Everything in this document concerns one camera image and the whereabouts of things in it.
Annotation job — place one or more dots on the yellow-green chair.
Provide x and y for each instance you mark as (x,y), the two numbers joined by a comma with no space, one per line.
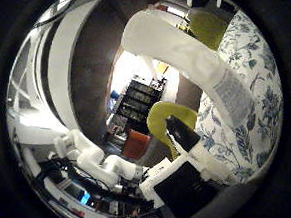
(208,28)
(160,118)

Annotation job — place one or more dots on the red box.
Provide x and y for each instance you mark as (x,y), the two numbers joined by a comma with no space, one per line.
(136,145)

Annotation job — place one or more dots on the white spray bottle blue print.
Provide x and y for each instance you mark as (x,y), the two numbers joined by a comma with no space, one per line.
(182,54)

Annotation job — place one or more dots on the black shelf unit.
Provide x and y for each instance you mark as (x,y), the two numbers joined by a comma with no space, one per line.
(136,101)

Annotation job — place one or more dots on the blue floral white tablecloth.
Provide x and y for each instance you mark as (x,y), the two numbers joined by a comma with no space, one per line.
(266,97)

